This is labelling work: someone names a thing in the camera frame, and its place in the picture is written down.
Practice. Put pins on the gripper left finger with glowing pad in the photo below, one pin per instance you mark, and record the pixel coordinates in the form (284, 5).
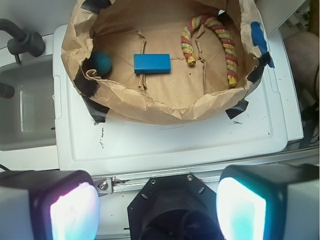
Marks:
(48, 205)

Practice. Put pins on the blue tape strip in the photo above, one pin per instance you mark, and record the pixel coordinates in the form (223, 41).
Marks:
(258, 39)

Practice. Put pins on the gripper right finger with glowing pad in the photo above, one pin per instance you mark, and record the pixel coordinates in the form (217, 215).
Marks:
(269, 202)

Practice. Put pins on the metal corner bracket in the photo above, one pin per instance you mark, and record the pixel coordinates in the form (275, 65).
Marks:
(104, 185)

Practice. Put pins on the brown paper bag basin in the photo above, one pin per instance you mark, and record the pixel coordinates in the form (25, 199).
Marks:
(122, 28)

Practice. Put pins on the dark grey faucet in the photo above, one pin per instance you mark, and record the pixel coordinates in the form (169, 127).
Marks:
(23, 41)

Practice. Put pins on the blue rectangular block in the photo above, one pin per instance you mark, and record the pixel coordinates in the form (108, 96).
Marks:
(153, 63)

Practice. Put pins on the grey plastic sink basin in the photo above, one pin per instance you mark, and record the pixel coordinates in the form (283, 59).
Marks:
(27, 120)

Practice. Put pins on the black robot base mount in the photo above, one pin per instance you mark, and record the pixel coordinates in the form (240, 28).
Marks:
(177, 207)

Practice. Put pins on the white plastic tray lid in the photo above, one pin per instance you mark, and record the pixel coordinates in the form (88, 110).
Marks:
(115, 147)

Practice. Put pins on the aluminium extrusion rail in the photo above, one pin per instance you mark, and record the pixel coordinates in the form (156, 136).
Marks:
(207, 172)

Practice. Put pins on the teal yarn ball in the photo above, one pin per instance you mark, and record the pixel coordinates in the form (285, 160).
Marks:
(101, 62)

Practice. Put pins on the multicolour twisted rope toy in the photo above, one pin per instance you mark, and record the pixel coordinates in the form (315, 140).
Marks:
(221, 31)

